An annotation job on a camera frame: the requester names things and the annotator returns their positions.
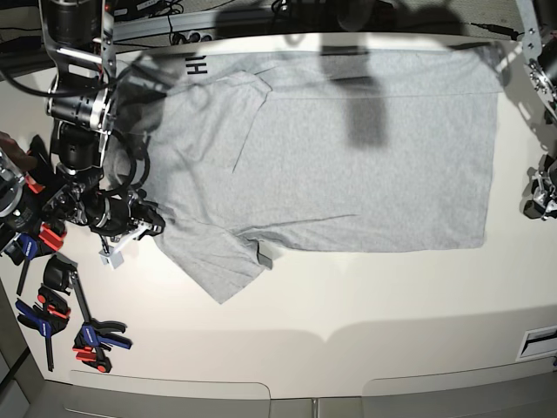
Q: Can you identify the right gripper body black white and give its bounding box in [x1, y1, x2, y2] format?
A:
[84, 191, 165, 253]

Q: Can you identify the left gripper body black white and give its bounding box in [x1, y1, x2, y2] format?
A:
[522, 156, 556, 220]

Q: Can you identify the grey T-shirt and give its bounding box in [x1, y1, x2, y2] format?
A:
[117, 44, 501, 302]

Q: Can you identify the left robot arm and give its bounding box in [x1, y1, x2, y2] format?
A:
[497, 1, 556, 220]

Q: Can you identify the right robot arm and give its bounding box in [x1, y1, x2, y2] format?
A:
[39, 1, 165, 242]

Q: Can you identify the top bar clamp blue red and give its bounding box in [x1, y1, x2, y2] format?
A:
[26, 135, 55, 194]

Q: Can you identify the long bar clamp blue red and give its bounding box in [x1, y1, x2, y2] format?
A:
[44, 255, 132, 374]

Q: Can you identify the white label plate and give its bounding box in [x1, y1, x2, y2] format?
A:
[516, 326, 557, 361]

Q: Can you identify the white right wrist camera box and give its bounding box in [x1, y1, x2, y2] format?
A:
[99, 247, 124, 270]

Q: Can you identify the aluminium frame rail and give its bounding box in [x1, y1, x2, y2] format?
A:
[113, 10, 218, 42]

